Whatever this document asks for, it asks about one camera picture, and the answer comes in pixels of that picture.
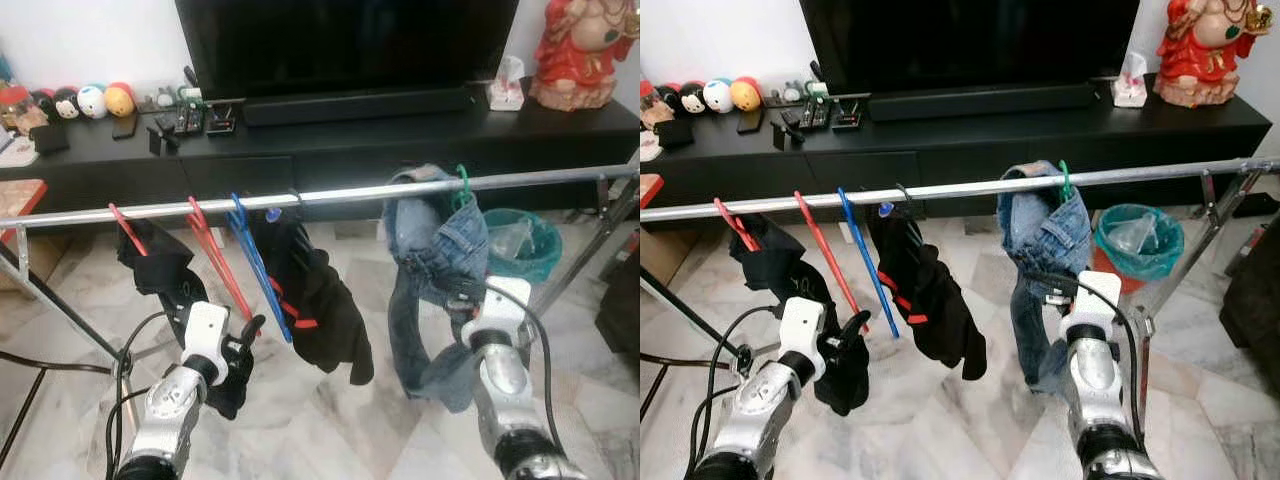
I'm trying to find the blue denim jeans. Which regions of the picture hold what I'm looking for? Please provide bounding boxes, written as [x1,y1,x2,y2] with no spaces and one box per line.
[383,165,491,413]
[997,160,1093,396]

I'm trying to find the blue plastic hanger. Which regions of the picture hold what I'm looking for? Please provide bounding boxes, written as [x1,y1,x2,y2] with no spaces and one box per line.
[227,193,294,344]
[838,186,901,341]

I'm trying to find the red plastic hanger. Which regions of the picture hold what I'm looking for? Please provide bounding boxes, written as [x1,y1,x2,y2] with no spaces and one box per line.
[186,197,256,323]
[793,190,869,331]
[108,203,151,256]
[713,198,761,253]

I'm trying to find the plain black garment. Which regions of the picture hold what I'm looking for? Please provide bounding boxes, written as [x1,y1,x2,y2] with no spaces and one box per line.
[865,200,989,381]
[248,205,376,386]

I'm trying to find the red bin with teal bag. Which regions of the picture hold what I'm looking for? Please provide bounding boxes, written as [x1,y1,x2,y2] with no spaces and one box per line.
[483,208,563,286]
[1093,203,1186,294]

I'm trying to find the black garment with green print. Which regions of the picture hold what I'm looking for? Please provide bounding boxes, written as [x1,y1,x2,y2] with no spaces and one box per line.
[115,218,206,321]
[728,213,826,321]

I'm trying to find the silver metal clothes rack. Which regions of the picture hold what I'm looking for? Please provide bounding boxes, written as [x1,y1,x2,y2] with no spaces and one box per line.
[0,163,641,363]
[640,155,1280,431]

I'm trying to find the black television console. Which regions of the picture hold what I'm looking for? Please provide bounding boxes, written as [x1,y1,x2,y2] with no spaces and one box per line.
[0,95,641,216]
[640,90,1273,216]

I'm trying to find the dark grey fabric sofa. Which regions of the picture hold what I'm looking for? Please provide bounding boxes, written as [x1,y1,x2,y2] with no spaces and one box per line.
[595,250,641,356]
[1220,240,1280,381]

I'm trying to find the black soundbar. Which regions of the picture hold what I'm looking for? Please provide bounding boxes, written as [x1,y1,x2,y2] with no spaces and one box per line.
[868,83,1096,123]
[243,88,476,127]

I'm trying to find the white tissue box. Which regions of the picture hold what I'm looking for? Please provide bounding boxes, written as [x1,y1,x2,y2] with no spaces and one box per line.
[1112,52,1151,107]
[487,56,528,111]

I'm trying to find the small black box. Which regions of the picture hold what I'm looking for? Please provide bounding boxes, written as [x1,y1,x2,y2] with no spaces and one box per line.
[830,95,869,131]
[205,100,243,136]

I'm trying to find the green white gadget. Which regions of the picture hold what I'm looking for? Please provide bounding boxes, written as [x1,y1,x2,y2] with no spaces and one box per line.
[175,85,206,136]
[803,80,831,129]

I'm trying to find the black pouch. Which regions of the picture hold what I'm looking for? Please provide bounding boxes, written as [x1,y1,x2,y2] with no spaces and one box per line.
[30,125,71,156]
[655,118,696,149]

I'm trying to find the black flat television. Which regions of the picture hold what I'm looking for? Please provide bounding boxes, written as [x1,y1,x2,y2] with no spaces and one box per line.
[175,0,521,99]
[800,0,1141,96]

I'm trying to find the red robed figurine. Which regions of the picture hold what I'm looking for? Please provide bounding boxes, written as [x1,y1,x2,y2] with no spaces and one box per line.
[1153,0,1271,107]
[530,0,641,111]

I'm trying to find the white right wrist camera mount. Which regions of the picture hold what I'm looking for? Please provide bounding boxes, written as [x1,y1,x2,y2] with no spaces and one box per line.
[1065,270,1123,336]
[462,277,533,346]

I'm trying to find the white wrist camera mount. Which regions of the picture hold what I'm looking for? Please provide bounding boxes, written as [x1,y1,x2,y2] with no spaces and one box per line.
[1065,270,1123,336]
[462,277,533,346]
[778,296,829,381]
[182,301,233,373]

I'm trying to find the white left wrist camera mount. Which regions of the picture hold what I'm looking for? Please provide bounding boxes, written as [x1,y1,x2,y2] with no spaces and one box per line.
[778,296,829,381]
[182,301,233,373]

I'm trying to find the black metal chair frame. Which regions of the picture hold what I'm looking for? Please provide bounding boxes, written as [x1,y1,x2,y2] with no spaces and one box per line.
[0,350,116,471]
[640,355,741,421]

